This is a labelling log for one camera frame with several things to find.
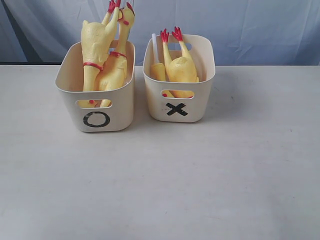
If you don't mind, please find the headless yellow rubber chicken body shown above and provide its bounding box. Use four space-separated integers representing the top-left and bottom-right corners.
160 26 200 83

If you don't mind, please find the whole rubber chicken facing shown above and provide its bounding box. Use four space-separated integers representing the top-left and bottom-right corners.
96 1 136 108
80 0 121 92

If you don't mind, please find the cream bin marked O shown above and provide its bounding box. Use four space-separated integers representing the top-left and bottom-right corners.
55 41 136 133

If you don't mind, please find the cream bin marked X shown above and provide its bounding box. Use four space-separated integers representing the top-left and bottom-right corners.
143 34 216 123

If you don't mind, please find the white backdrop curtain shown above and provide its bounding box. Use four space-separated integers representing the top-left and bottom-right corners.
0 0 320 66

